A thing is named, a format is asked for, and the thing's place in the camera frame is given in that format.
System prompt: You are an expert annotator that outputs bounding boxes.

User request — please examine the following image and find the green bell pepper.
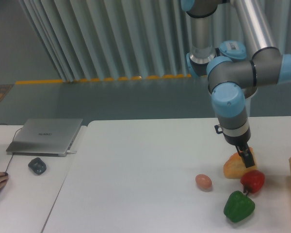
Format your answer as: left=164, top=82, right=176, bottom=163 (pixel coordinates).
left=224, top=191, right=255, bottom=223

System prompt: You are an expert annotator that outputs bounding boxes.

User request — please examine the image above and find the triangular golden bread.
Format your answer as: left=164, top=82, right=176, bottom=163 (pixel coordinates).
left=223, top=147, right=258, bottom=179

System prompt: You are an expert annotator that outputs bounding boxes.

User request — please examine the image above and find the white laptop charger plug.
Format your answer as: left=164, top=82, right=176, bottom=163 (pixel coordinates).
left=66, top=150, right=77, bottom=154

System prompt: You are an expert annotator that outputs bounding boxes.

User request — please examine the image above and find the silver closed laptop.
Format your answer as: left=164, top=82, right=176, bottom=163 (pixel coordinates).
left=6, top=118, right=83, bottom=157

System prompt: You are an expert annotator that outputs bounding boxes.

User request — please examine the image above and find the brown egg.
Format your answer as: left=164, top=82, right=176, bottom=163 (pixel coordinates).
left=195, top=174, right=212, bottom=189

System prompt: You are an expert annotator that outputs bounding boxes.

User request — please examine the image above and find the black mouse cable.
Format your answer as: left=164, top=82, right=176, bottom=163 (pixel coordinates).
left=0, top=123, right=24, bottom=173

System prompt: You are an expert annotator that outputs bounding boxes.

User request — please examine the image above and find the red bell pepper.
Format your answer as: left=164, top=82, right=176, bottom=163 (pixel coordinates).
left=240, top=170, right=265, bottom=194

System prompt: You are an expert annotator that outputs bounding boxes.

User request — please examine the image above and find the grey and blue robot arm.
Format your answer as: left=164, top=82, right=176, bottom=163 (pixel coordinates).
left=181, top=0, right=291, bottom=167

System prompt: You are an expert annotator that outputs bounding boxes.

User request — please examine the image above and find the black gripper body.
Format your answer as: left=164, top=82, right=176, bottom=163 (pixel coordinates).
left=224, top=132, right=251, bottom=147

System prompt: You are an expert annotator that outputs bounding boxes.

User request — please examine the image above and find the white corrugated curtain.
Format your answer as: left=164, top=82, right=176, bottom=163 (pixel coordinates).
left=20, top=0, right=291, bottom=82

